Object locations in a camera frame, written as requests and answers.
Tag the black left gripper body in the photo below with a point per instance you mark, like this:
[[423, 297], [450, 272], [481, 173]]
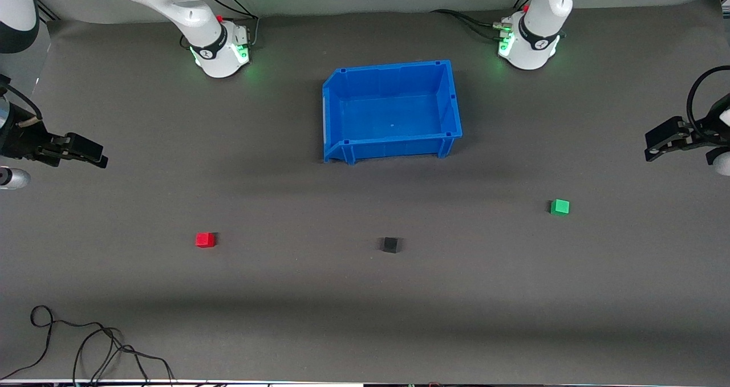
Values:
[[702, 134]]

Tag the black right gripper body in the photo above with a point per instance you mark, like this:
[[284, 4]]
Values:
[[21, 142]]

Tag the small green cube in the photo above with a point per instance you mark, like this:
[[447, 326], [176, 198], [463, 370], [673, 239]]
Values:
[[560, 206]]

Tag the small red cube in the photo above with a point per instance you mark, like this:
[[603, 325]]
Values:
[[205, 239]]

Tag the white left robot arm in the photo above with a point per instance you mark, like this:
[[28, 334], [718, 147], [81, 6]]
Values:
[[539, 28]]

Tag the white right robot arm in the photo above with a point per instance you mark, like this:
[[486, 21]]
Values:
[[194, 16]]

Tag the small black cube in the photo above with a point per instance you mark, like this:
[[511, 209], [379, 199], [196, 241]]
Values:
[[390, 244]]

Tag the blue plastic storage bin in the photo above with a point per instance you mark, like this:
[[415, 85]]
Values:
[[393, 113]]

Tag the dark grey table mat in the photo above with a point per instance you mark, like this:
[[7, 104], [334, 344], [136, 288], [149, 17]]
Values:
[[365, 290]]

